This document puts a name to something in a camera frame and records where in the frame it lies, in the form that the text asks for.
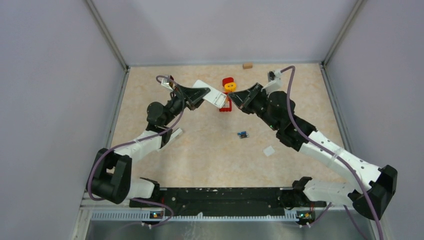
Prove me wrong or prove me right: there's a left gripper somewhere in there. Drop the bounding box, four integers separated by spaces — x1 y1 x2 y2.
162 83 211 126

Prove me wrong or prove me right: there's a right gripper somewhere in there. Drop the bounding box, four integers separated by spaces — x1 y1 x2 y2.
228 83 279 131

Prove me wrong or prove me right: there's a white remote control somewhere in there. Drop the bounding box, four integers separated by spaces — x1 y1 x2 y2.
192 79 227 109

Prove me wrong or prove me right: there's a blue battery pair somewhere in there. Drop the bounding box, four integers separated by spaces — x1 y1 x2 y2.
237 131 249 139

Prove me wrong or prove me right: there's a white battery cover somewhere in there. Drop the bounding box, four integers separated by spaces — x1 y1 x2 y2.
263 145 276 157

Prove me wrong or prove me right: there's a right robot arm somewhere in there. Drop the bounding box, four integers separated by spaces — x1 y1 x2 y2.
228 83 398 220

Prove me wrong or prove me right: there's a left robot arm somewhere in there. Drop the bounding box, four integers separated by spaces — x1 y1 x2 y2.
86 80 212 207

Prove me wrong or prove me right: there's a red toy brick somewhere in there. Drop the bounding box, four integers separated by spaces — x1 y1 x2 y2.
219 95 233 112

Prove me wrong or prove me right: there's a red toy block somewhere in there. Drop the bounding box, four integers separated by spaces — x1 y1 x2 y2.
222 77 234 87

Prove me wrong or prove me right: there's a small wooden block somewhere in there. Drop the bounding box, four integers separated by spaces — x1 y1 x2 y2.
242 62 253 70

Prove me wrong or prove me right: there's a white rectangular stick device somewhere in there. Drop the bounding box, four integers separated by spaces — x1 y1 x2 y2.
157 128 184 152

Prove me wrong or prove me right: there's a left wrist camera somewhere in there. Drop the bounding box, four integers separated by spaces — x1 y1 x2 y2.
161 75 174 91

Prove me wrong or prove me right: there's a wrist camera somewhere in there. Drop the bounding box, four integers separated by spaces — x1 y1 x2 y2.
161 75 174 91
263 70 283 95

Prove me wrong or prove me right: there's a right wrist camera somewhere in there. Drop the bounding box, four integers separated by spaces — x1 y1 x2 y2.
263 70 283 95

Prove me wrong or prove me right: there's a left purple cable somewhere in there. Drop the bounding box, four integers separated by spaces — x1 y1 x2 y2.
86 75 186 229

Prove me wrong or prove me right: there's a purple cable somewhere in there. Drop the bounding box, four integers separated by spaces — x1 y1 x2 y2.
86 75 186 229
278 65 385 240

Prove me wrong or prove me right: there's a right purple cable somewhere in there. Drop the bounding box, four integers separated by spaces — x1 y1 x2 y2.
278 65 385 240

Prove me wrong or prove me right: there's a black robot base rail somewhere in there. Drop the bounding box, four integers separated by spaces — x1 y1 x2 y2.
129 187 327 218

